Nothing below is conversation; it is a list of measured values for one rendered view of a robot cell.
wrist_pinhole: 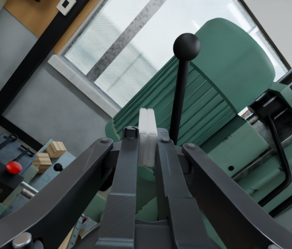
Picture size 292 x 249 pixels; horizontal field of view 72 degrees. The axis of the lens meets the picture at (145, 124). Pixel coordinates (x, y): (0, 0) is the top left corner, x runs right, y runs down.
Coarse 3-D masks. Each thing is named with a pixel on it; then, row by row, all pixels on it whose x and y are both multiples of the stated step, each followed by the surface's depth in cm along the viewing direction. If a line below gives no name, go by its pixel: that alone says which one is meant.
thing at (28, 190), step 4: (20, 184) 47; (24, 184) 47; (28, 184) 48; (24, 188) 47; (28, 188) 47; (32, 188) 48; (24, 192) 47; (28, 192) 47; (32, 192) 47; (36, 192) 48; (28, 196) 47; (32, 196) 47
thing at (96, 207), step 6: (102, 192) 49; (108, 192) 50; (96, 198) 47; (102, 198) 47; (90, 204) 48; (96, 204) 48; (102, 204) 48; (84, 210) 48; (90, 210) 48; (96, 210) 48; (102, 210) 48; (90, 216) 49; (96, 216) 49
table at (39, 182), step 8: (48, 144) 72; (40, 152) 67; (56, 160) 70; (64, 160) 73; (72, 160) 76; (48, 168) 64; (40, 176) 60; (48, 176) 62; (32, 184) 56; (40, 184) 58; (16, 200) 50; (24, 200) 51; (8, 208) 47; (16, 208) 48; (0, 216) 44
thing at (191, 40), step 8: (176, 40) 25; (184, 40) 24; (192, 40) 24; (176, 48) 25; (184, 48) 24; (192, 48) 24; (176, 56) 26; (184, 56) 25; (192, 56) 25; (184, 64) 26; (184, 72) 26; (176, 80) 27; (184, 80) 26; (176, 88) 27; (184, 88) 27; (176, 96) 27; (176, 104) 28; (176, 112) 28; (176, 120) 28; (176, 128) 29; (176, 136) 29; (176, 144) 30
